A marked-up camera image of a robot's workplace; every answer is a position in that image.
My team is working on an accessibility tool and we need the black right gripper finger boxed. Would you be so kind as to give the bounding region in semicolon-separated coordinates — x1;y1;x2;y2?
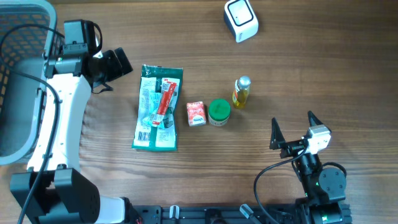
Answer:
269;118;285;149
307;111;323;127

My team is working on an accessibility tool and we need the green white gloves packet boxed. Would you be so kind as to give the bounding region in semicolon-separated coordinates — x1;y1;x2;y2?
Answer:
132;64;183;151

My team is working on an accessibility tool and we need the yellow oil bottle silver cap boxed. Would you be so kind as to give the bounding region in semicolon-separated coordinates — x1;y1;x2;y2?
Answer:
232;76;251;109

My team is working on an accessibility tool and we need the green lid white jar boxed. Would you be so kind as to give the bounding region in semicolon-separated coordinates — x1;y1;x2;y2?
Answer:
208;98;231;126

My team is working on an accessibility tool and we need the red sachet stick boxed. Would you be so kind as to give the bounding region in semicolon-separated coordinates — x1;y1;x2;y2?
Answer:
152;81;177;127

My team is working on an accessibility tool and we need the orange Kleenex tissue pack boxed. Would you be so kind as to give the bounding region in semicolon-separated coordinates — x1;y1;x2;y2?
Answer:
187;101;206;126

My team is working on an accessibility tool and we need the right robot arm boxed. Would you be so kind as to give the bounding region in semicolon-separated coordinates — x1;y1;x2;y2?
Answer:
269;111;353;224

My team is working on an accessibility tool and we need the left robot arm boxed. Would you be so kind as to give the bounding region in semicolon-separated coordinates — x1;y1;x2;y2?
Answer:
10;19;143;223

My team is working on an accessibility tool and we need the white barcode scanner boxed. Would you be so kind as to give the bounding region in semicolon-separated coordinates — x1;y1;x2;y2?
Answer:
224;0;259;43

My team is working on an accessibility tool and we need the grey plastic mesh basket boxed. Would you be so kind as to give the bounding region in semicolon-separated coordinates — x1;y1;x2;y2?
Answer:
1;0;63;165

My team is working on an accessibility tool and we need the black right camera cable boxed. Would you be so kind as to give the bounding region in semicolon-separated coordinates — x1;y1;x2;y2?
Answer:
253;148;307;224

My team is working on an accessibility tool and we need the black camera cable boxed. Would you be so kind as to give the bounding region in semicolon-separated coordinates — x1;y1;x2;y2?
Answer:
0;24;66;224
253;148;307;224

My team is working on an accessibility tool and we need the black left camera cable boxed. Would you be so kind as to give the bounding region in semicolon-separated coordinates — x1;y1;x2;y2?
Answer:
0;24;66;224

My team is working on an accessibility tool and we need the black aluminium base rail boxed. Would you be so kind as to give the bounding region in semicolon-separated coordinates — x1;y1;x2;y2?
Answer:
124;203;353;224

